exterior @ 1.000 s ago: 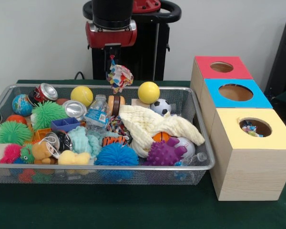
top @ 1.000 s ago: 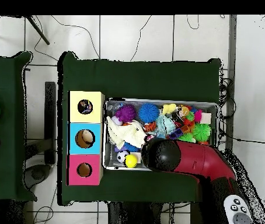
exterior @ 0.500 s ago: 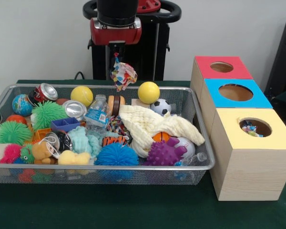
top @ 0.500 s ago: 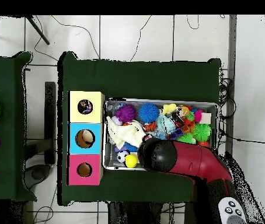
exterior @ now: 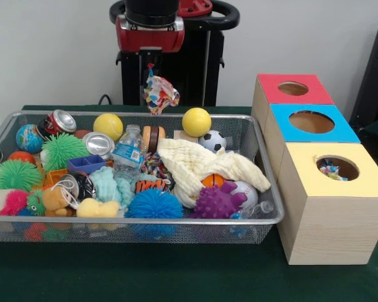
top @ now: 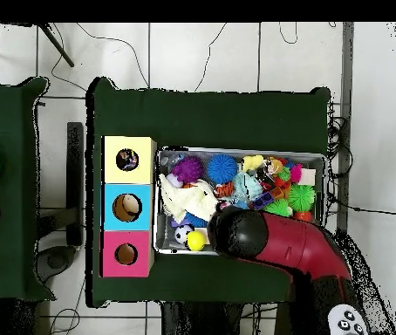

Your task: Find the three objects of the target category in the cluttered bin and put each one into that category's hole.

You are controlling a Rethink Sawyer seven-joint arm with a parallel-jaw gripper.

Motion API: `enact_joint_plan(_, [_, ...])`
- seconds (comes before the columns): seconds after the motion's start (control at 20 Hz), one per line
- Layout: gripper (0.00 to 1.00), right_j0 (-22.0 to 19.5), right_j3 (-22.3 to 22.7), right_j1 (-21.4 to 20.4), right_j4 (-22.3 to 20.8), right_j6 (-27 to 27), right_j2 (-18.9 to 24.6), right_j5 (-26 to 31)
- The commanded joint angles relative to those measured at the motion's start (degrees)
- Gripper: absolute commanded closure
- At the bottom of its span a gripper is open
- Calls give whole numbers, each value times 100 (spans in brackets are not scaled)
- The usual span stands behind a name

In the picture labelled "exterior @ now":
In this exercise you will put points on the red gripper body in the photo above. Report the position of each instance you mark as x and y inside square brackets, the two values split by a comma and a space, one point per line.
[151, 39]

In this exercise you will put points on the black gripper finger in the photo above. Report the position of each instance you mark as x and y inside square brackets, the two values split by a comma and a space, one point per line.
[145, 58]
[156, 58]

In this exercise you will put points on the multicoloured patterned cloth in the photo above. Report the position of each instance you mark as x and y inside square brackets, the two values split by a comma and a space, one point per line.
[330, 170]
[159, 92]

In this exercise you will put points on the clear mesh bin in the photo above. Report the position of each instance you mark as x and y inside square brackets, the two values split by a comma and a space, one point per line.
[82, 231]

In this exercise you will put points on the wooden box with three holes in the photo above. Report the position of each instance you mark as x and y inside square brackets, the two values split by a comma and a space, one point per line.
[334, 220]

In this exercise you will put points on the smooth yellow ball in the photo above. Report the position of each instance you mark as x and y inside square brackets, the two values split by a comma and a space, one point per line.
[196, 122]

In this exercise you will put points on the yellow tennis-seam ball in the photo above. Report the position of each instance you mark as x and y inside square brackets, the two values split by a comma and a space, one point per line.
[108, 126]

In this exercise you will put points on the silver drink can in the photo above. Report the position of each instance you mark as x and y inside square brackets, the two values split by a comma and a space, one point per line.
[97, 144]

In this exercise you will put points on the small soccer ball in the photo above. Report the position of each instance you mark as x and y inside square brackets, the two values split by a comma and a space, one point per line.
[211, 141]

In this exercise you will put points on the red drink can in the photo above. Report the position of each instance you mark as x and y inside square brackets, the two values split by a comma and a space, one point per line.
[61, 122]

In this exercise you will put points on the cream waffle cloth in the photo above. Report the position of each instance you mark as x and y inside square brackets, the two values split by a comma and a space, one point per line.
[208, 163]

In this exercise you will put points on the green spiky ball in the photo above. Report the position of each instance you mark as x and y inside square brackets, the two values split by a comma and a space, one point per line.
[61, 151]
[15, 174]

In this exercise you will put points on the blue spiky ball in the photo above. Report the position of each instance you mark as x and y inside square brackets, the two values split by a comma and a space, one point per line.
[153, 204]

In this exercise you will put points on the purple spiky toy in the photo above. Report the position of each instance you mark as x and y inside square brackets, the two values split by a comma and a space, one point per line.
[217, 203]

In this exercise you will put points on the dark green tablecloth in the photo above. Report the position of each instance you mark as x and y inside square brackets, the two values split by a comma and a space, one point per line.
[145, 273]

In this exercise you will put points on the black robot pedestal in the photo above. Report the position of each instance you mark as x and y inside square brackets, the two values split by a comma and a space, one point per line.
[195, 78]

